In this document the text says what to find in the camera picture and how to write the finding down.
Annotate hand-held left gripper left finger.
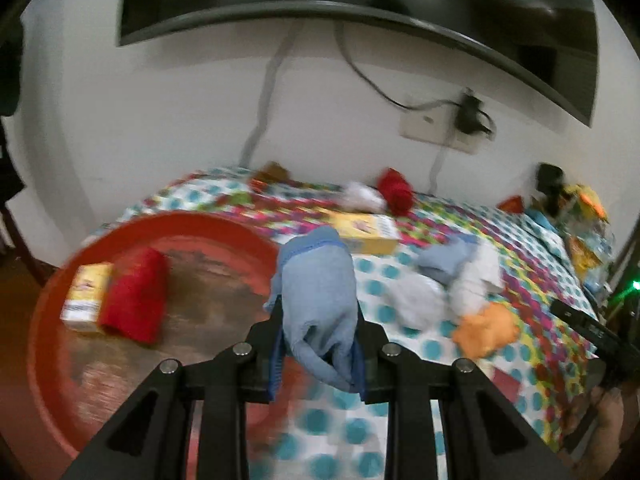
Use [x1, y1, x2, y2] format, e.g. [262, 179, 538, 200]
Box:
[60, 302, 288, 480]

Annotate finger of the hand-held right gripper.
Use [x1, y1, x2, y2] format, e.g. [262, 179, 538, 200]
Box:
[550, 299, 623, 358]

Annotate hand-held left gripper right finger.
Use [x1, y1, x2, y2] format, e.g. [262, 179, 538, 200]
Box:
[349, 305, 578, 480]

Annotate light blue cloth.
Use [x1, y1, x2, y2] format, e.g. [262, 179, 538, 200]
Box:
[264, 225, 362, 393]

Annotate red round tray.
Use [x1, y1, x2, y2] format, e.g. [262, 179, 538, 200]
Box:
[27, 211, 321, 480]

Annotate person's right hand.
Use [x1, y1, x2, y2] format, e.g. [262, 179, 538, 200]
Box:
[597, 392, 632, 453]

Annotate polka dot bedsheet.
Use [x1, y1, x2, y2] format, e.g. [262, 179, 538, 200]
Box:
[87, 165, 601, 480]

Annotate clutter of packets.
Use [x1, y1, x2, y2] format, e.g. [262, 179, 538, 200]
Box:
[560, 183, 616, 296]

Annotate pale grey cloth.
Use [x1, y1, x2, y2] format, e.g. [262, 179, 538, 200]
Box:
[387, 277, 448, 331]

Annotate orange cloth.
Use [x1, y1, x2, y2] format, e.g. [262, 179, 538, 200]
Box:
[452, 305, 521, 361]

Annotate white folded cloth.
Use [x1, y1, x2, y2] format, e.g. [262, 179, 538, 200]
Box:
[449, 245, 505, 318]

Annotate large yellow box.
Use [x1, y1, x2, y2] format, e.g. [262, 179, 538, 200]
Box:
[320, 210, 401, 256]

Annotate grey-blue cloth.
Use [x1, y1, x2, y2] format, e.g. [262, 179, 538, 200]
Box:
[417, 240, 481, 281]

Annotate red folded cloth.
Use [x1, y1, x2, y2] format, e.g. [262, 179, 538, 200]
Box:
[99, 248, 170, 345]

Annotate small white cloth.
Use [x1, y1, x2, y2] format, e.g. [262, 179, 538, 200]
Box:
[341, 181, 387, 212]

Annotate red bundled cloth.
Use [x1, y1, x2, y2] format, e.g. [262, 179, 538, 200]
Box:
[377, 167, 415, 215]

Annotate brown small item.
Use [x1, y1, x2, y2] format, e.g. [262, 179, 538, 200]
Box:
[251, 161, 292, 186]

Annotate small yellow box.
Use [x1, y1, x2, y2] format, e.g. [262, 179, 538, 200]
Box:
[60, 262, 115, 333]

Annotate black power adapter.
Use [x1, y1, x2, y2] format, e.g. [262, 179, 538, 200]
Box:
[456, 89, 493, 136]

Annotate grey hanging cable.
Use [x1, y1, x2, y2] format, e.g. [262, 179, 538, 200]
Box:
[427, 147, 448, 193]

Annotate white wall outlet plate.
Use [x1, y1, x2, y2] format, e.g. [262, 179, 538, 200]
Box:
[400, 105, 493, 153]

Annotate grey cable duct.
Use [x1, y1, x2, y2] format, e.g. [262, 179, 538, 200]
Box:
[240, 22, 306, 163]

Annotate black power cable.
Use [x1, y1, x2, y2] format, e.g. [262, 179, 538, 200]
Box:
[334, 20, 463, 111]

